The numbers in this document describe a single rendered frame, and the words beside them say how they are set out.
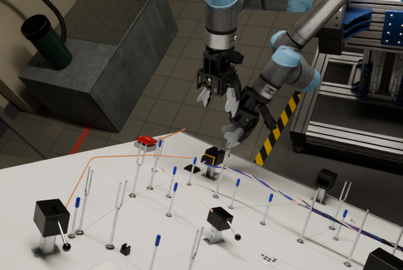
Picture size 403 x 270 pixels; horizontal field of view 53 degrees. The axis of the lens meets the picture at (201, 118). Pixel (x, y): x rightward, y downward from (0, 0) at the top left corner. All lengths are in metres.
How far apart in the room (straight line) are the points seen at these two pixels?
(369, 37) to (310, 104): 0.72
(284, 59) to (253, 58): 1.77
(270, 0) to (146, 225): 0.58
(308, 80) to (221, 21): 0.42
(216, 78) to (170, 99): 1.89
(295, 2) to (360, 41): 0.86
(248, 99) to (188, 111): 1.57
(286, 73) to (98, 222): 0.65
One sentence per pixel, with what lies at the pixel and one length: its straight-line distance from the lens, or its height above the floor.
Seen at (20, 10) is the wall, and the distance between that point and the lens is 3.39.
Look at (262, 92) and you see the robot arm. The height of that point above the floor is 1.21.
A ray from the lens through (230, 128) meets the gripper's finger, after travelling 1.29.
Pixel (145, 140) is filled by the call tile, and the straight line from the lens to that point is 1.32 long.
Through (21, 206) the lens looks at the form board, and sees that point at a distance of 0.94.
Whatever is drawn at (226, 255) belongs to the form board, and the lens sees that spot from 0.90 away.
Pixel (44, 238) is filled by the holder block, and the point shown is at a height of 1.54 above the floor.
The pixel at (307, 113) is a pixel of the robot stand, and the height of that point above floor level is 0.21.
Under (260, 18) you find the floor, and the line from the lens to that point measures 3.22.
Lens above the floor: 2.16
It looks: 53 degrees down
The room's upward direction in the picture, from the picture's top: 23 degrees counter-clockwise
